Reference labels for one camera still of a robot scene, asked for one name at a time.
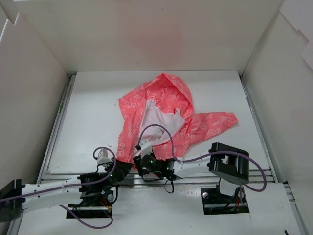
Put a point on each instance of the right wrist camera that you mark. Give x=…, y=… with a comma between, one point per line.
x=144, y=147

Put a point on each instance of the aluminium front rail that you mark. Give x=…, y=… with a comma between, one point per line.
x=133, y=179

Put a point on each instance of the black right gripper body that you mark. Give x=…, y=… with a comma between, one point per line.
x=138, y=161

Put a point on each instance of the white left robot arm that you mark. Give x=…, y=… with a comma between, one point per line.
x=89, y=195

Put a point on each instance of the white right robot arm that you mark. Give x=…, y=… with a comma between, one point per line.
x=226, y=162

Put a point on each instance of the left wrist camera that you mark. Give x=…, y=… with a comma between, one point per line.
x=103, y=159

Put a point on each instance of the pink patterned jacket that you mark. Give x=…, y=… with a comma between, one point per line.
x=162, y=112

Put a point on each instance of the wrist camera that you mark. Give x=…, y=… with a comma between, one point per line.
x=144, y=147
x=103, y=159

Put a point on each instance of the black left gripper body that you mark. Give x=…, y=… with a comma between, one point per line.
x=124, y=169

